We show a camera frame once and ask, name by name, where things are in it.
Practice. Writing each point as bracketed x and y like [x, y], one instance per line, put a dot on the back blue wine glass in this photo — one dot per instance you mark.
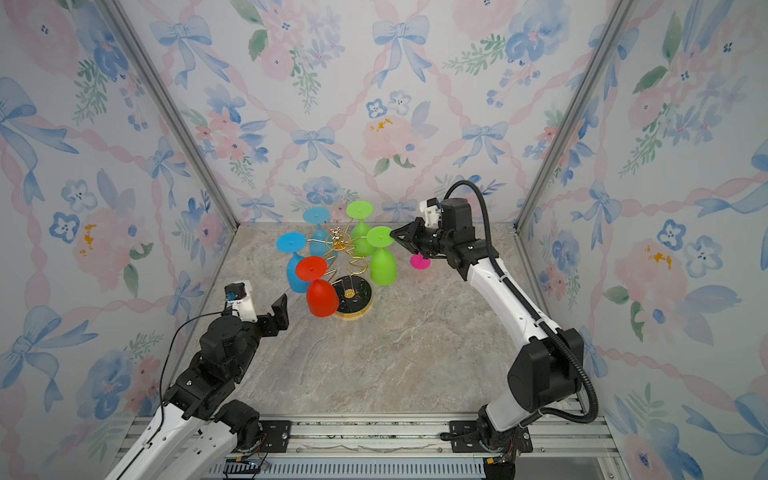
[318, 216]

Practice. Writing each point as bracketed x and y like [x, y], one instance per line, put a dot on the blue wine glass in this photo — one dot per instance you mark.
[292, 244]
[318, 216]

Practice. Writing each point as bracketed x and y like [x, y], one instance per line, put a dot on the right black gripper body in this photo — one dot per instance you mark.
[431, 243]

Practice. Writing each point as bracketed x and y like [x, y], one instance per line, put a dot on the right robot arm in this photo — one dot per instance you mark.
[548, 363]

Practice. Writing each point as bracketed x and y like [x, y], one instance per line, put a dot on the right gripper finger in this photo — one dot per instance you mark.
[408, 243]
[411, 229]

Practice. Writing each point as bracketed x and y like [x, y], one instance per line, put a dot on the gold wire glass rack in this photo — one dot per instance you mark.
[346, 274]

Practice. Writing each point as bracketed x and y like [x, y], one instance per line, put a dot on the pink wine glass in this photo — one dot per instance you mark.
[419, 262]

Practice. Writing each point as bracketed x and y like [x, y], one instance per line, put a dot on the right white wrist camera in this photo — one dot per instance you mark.
[431, 212]

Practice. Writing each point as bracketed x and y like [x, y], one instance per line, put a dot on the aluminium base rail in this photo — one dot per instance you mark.
[409, 446]

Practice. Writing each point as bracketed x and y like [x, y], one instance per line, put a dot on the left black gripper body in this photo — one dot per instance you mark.
[264, 327]

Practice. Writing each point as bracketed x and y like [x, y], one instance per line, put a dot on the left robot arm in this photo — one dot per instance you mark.
[197, 423]

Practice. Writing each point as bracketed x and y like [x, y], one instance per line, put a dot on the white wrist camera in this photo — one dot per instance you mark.
[431, 212]
[239, 300]

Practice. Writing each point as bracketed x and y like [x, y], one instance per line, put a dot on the red wine glass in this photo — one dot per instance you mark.
[321, 296]

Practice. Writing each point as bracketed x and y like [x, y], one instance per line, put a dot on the front blue wine glass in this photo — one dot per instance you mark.
[292, 244]

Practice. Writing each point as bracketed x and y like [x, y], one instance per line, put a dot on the green wine glass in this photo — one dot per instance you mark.
[359, 211]
[383, 266]

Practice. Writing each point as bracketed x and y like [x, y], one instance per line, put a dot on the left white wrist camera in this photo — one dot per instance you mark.
[239, 300]

